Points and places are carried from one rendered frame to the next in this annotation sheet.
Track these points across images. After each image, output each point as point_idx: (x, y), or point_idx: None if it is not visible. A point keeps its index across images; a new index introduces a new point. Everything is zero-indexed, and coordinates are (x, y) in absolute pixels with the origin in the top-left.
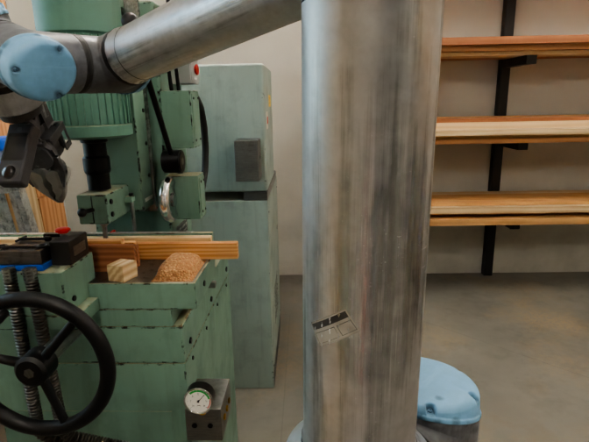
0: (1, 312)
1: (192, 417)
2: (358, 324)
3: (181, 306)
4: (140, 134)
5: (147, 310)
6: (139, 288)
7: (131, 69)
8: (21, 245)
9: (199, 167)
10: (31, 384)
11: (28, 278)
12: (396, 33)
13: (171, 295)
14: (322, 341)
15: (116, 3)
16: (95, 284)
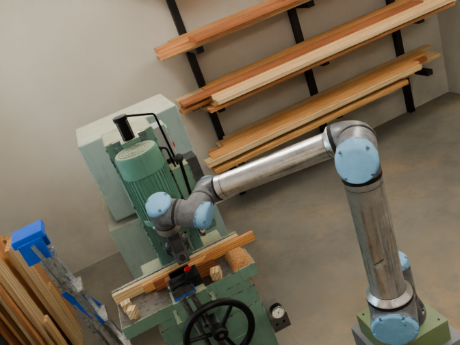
0: (204, 316)
1: (274, 321)
2: (387, 260)
3: (252, 275)
4: None
5: (237, 285)
6: (230, 276)
7: (231, 195)
8: (179, 285)
9: None
10: (223, 339)
11: (194, 298)
12: (379, 196)
13: (246, 273)
14: (377, 267)
15: (158, 147)
16: (209, 285)
